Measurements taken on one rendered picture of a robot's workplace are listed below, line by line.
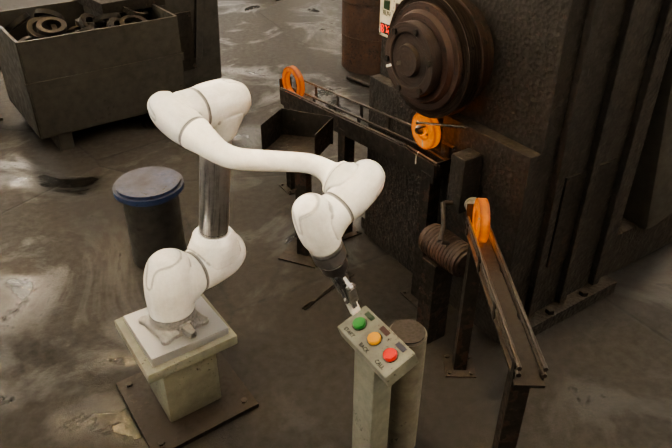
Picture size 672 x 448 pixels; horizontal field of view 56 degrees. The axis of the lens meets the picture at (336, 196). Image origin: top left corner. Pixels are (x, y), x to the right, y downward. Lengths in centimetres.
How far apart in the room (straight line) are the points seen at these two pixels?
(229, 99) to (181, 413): 116
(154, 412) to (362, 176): 130
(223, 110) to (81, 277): 157
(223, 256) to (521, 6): 131
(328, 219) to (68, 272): 198
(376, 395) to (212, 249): 73
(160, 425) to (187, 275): 60
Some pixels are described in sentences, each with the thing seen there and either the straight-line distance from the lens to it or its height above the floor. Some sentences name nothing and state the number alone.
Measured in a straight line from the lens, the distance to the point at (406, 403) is 214.
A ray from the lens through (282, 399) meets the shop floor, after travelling 249.
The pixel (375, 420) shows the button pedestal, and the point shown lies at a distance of 201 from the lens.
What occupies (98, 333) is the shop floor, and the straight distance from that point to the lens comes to 290.
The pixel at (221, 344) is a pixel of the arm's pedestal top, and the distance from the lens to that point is 223.
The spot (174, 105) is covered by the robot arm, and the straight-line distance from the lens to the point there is 182.
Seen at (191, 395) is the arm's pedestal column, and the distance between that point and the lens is 241.
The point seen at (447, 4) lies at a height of 133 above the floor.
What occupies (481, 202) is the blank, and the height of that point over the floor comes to 78.
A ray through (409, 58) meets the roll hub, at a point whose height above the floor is 113.
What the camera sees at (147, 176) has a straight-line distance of 308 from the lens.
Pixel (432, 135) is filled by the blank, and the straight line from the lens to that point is 251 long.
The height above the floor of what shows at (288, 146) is 59.
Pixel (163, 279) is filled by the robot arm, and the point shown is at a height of 60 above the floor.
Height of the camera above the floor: 188
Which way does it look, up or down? 31 degrees down
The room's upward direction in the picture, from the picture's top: straight up
